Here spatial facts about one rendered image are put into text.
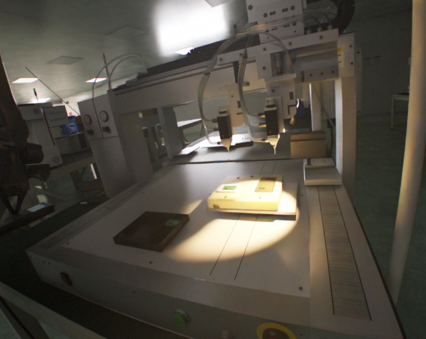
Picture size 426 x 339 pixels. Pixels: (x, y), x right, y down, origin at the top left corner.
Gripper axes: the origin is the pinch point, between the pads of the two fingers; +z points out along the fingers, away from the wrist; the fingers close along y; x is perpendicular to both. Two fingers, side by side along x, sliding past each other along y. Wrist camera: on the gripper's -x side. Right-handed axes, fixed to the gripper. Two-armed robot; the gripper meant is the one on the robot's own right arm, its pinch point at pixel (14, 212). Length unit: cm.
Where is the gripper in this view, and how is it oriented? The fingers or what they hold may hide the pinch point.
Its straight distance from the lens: 86.2
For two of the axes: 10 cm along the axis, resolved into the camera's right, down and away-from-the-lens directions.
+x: -4.7, 0.7, -8.8
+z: 0.4, 10.0, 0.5
